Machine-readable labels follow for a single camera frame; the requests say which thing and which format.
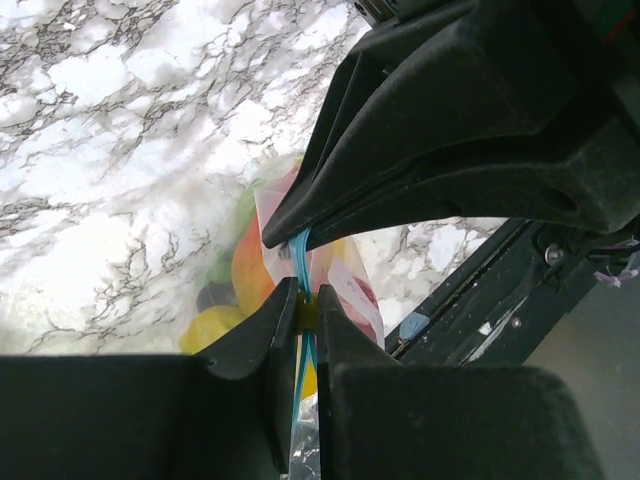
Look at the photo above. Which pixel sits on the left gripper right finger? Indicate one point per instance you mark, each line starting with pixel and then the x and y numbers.
pixel 380 419

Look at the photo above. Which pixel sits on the yellow bag zipper slider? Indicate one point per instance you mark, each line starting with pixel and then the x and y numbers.
pixel 306 312

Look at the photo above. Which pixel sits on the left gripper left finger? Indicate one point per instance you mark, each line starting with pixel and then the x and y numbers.
pixel 94 417

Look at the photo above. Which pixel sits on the clear zip top bag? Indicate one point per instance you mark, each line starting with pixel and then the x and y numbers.
pixel 280 280

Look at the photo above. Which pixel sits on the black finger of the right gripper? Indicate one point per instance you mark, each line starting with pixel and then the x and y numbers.
pixel 592 186
pixel 461 72

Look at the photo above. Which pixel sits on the green toy pepper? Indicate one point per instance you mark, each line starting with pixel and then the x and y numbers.
pixel 235 227

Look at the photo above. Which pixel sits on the dark purple toy eggplant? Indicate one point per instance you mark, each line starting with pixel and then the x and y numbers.
pixel 215 294

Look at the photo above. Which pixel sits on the yellow toy starfruit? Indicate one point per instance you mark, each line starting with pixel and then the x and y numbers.
pixel 209 326

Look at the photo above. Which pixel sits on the red toy chili pepper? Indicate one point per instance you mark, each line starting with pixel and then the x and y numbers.
pixel 251 281

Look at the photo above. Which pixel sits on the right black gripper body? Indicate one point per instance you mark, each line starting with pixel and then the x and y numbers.
pixel 604 46

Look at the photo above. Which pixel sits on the red toy tomato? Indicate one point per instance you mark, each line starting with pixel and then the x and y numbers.
pixel 358 300

